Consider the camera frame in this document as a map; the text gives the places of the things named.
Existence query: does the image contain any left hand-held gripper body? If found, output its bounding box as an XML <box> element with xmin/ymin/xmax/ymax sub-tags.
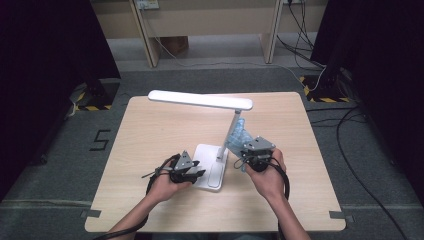
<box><xmin>169</xmin><ymin>150</ymin><xmax>198</xmax><ymax>185</ymax></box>

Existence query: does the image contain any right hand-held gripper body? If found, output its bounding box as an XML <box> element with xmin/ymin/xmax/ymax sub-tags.
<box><xmin>241</xmin><ymin>135</ymin><xmax>277</xmax><ymax>173</ymax></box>

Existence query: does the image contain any blue cleaning cloth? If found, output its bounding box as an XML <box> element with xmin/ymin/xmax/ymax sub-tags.
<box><xmin>225</xmin><ymin>117</ymin><xmax>255</xmax><ymax>173</ymax></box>

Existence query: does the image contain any white desk lamp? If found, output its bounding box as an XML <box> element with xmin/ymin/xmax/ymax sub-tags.
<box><xmin>147</xmin><ymin>89</ymin><xmax>255</xmax><ymax>194</ymax></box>

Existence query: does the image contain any person's left hand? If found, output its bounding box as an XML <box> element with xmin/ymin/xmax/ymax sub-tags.
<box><xmin>146</xmin><ymin>159</ymin><xmax>193</xmax><ymax>204</ymax></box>

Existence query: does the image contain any person's right hand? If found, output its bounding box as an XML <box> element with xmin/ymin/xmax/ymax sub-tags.
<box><xmin>246</xmin><ymin>148</ymin><xmax>287</xmax><ymax>201</ymax></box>

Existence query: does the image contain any black stand base striped tape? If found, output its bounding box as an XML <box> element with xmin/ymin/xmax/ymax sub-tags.
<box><xmin>69</xmin><ymin>79</ymin><xmax>121</xmax><ymax>113</ymax></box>
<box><xmin>298</xmin><ymin>74</ymin><xmax>352</xmax><ymax>104</ymax></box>

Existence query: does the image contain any grey tape piece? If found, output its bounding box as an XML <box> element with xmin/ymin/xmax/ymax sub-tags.
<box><xmin>80</xmin><ymin>208</ymin><xmax>102</xmax><ymax>220</ymax></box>
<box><xmin>328</xmin><ymin>210</ymin><xmax>355</xmax><ymax>224</ymax></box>

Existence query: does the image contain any brown cardboard box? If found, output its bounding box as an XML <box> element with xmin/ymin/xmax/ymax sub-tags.
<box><xmin>159</xmin><ymin>35</ymin><xmax>190</xmax><ymax>56</ymax></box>

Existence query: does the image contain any beige wooden desk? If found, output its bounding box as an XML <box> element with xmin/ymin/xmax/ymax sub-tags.
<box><xmin>89</xmin><ymin>0</ymin><xmax>329</xmax><ymax>69</ymax></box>

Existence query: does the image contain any black curtain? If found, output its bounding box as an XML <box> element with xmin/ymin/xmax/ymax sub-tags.
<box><xmin>0</xmin><ymin>0</ymin><xmax>121</xmax><ymax>203</ymax></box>
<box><xmin>309</xmin><ymin>0</ymin><xmax>424</xmax><ymax>203</ymax></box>

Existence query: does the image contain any white power strip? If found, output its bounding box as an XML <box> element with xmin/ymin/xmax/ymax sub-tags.
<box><xmin>135</xmin><ymin>0</ymin><xmax>161</xmax><ymax>11</ymax></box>

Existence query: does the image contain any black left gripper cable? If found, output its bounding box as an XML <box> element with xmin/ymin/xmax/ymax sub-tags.
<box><xmin>92</xmin><ymin>153</ymin><xmax>181</xmax><ymax>240</ymax></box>

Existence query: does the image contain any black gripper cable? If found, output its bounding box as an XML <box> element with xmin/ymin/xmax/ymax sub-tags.
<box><xmin>233</xmin><ymin>155</ymin><xmax>291</xmax><ymax>202</ymax></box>
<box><xmin>92</xmin><ymin>153</ymin><xmax>181</xmax><ymax>240</ymax></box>

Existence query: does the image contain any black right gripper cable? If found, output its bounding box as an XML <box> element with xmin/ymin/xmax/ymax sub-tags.
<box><xmin>233</xmin><ymin>155</ymin><xmax>291</xmax><ymax>202</ymax></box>

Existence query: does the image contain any long black floor cable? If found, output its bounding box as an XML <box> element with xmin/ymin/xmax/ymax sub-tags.
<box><xmin>335</xmin><ymin>105</ymin><xmax>410</xmax><ymax>240</ymax></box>

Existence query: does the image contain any white floor cable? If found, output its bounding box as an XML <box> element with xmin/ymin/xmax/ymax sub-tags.
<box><xmin>142</xmin><ymin>8</ymin><xmax>328</xmax><ymax>93</ymax></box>

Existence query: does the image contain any bundle of black cables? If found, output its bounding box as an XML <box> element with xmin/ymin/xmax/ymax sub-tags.
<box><xmin>275</xmin><ymin>0</ymin><xmax>327</xmax><ymax>72</ymax></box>

